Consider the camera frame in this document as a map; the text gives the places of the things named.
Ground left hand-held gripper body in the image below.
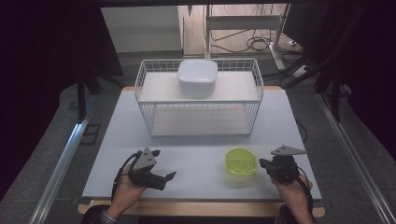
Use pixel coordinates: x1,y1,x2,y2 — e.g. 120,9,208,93
127,147,167,191

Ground white power strip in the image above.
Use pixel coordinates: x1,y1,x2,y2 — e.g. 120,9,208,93
291,64,313,78

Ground person's left hand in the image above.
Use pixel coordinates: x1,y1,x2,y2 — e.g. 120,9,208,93
117,163,148,209

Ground black floor frame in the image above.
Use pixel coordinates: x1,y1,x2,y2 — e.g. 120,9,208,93
79,123,102,146

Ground white square lidded container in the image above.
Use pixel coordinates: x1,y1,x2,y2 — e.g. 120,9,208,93
177,59,219,97

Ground white cabinet panel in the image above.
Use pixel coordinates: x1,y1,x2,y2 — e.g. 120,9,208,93
100,6,183,54

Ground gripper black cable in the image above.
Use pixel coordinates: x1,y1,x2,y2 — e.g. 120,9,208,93
110,151,140,202
295,167,314,216

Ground white wire rack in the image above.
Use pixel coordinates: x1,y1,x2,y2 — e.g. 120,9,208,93
134,58,264,138

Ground dark curtain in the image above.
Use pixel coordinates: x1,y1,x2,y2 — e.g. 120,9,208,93
306,0,396,152
0,0,124,200

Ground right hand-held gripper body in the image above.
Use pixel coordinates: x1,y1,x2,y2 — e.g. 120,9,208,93
264,145,308,185

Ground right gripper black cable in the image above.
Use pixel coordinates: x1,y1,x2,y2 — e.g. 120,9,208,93
295,167,314,216

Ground black floor cables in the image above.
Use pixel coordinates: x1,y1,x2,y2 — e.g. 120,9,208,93
210,28,302,54

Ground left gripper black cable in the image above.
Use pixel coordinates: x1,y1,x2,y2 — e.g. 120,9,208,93
110,151,140,202

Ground aluminium rail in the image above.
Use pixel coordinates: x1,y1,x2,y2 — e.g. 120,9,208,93
315,92,396,224
28,112,92,224

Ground black metal stand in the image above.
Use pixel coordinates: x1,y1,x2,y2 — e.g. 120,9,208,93
75,69,126,123
282,6,347,123

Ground white metal desk frame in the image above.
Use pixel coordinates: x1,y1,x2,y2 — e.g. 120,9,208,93
204,3,292,71

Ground metal wristband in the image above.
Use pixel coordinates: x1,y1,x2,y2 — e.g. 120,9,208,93
98,210,119,224

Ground person's right hand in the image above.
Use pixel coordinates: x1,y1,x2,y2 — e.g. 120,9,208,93
271,173,314,209

